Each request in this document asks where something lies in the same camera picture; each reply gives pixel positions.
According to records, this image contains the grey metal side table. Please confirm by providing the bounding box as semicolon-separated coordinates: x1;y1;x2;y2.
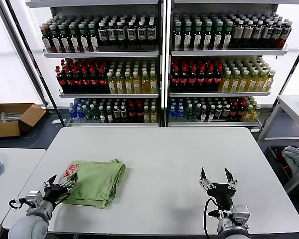
257;94;299;194

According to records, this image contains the red drink bottle white label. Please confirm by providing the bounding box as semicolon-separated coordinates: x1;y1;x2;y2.
280;19;293;49

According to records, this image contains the dark bottle beige label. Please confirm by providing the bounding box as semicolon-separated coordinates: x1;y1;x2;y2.
243;20;255;48
232;21;244;48

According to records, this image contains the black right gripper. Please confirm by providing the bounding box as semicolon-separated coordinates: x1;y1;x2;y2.
198;167;239;213

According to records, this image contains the green polo shirt red print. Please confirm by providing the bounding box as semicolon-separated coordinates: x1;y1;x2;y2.
57;158;127;209

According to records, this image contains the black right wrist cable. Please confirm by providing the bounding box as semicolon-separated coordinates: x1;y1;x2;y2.
203;197;222;238

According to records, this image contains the red item in crate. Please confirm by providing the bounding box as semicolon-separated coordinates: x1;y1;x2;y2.
273;148;291;175

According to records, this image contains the metal parts bundle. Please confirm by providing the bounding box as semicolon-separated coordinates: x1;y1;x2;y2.
0;111;23;123

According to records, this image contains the brown cardboard box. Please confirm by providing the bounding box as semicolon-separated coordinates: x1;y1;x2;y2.
0;103;47;138

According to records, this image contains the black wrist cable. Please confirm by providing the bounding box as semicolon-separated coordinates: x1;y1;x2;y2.
203;197;222;238
8;198;28;209

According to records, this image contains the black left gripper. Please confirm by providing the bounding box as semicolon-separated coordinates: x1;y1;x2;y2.
43;174;78;204

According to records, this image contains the grey white crumpled cloth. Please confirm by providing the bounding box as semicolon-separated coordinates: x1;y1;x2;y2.
281;145;299;176

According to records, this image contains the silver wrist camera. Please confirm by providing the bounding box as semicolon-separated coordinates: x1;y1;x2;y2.
24;190;45;208
230;204;251;227

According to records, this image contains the grey metal shelving unit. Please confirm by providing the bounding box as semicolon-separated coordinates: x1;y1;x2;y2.
25;0;165;128
164;0;289;132

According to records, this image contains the dark metal frame post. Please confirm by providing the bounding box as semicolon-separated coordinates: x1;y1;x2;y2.
0;0;67;126

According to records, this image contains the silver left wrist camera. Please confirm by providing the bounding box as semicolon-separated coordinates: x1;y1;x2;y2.
24;190;45;208

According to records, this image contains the dark bottle white blue label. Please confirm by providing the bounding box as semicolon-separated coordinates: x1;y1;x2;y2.
98;22;108;46
146;20;157;46
127;21;137;46
253;20;265;48
272;20;284;48
137;20;147;46
116;21;126;46
263;20;275;48
107;21;117;46

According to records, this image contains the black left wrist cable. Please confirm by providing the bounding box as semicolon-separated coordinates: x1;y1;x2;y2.
8;198;28;209

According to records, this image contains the dark bottle green white label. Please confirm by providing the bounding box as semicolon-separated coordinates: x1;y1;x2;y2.
183;21;193;50
78;23;91;53
203;21;214;50
88;22;100;53
213;21;224;50
41;23;53;53
223;21;234;49
68;23;81;53
49;24;62;53
59;23;72;53
173;21;183;50
193;21;203;50

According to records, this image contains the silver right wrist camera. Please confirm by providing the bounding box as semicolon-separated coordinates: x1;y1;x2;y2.
230;204;251;227

